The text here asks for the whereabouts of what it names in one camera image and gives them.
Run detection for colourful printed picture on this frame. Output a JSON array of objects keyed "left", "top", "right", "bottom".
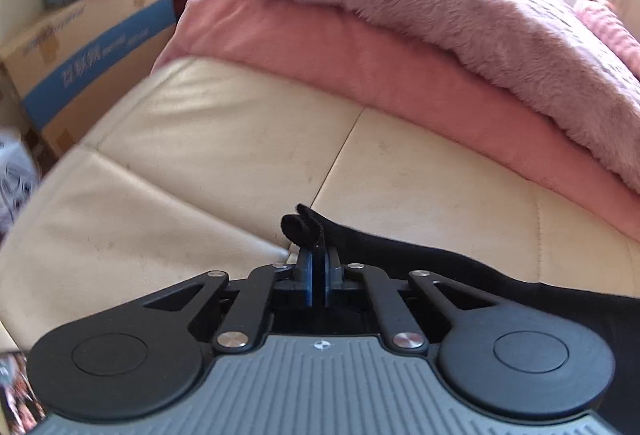
[{"left": 0, "top": 351, "right": 43, "bottom": 435}]

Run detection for cardboard box with blue stripe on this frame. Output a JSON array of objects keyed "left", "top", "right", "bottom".
[{"left": 0, "top": 0, "right": 177, "bottom": 159}]

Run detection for white patterned plastic bag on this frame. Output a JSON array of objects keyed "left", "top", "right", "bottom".
[{"left": 0, "top": 127, "right": 42, "bottom": 236}]

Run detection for pink ribbed blanket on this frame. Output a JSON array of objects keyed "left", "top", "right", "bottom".
[{"left": 572, "top": 0, "right": 640, "bottom": 78}]

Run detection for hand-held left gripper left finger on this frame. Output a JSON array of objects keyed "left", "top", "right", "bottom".
[{"left": 142, "top": 251, "right": 315, "bottom": 356}]

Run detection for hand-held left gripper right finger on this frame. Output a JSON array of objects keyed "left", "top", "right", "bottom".
[{"left": 324, "top": 251, "right": 502, "bottom": 356}]

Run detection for pink bed sheet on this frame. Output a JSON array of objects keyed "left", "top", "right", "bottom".
[{"left": 152, "top": 0, "right": 640, "bottom": 241}]

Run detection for fluffy mauve blanket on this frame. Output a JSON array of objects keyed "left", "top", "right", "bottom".
[{"left": 240, "top": 0, "right": 640, "bottom": 194}]

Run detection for black pants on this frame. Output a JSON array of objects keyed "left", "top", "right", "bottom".
[{"left": 281, "top": 203, "right": 640, "bottom": 435}]

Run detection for cream leather bed frame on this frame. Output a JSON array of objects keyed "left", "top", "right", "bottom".
[{"left": 0, "top": 56, "right": 640, "bottom": 356}]

